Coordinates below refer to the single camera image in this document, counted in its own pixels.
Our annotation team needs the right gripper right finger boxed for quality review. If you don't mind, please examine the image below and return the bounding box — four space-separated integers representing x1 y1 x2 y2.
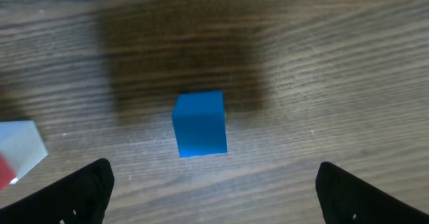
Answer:
315 161 429 224

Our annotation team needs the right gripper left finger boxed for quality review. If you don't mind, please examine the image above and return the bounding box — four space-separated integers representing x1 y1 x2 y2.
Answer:
0 158 115 224

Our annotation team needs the blue cube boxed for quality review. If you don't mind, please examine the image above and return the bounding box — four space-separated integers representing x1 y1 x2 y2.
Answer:
172 90 229 158

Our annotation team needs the red cube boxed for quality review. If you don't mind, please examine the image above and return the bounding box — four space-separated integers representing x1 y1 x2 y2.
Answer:
0 152 18 192

